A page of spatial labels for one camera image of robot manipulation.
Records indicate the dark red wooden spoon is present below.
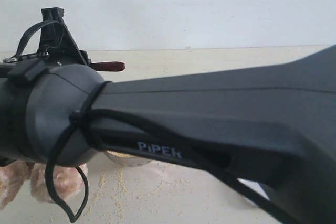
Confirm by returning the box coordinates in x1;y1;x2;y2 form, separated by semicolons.
90;61;125;72

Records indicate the steel bowl of yellow grain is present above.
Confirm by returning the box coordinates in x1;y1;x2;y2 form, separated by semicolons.
104;151;152;168

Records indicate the white rectangular plastic tray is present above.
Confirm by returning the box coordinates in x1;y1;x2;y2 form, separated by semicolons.
239;178;269;208

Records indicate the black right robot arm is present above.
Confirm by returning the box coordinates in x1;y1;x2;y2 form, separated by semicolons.
1;7;335;223

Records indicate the beige teddy bear striped sweater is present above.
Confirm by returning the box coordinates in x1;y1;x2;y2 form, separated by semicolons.
1;161;84;210

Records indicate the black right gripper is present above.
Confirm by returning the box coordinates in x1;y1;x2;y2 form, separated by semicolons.
1;7;91;77

